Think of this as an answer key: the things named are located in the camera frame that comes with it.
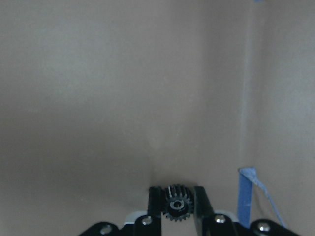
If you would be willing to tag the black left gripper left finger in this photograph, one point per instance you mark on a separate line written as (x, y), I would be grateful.
(149, 224)

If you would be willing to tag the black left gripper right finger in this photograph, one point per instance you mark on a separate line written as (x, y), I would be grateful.
(207, 221)

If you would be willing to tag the small black gear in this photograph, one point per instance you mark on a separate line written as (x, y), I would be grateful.
(178, 204)

